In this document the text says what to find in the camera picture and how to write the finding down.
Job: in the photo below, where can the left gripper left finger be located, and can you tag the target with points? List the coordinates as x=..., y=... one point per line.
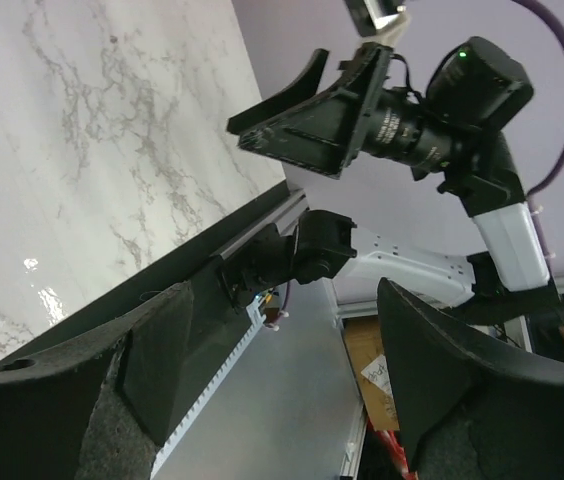
x=100, y=405

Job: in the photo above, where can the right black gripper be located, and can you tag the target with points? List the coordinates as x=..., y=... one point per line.
x=322, y=132

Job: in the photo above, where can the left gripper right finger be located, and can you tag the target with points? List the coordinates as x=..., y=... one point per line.
x=469, y=406

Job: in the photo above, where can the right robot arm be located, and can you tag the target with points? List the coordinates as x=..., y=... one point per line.
x=454, y=129

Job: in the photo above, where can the cardboard box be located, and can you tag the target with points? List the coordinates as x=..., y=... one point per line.
x=364, y=346

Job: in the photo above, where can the white cable duct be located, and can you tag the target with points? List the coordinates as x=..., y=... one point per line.
x=256, y=318

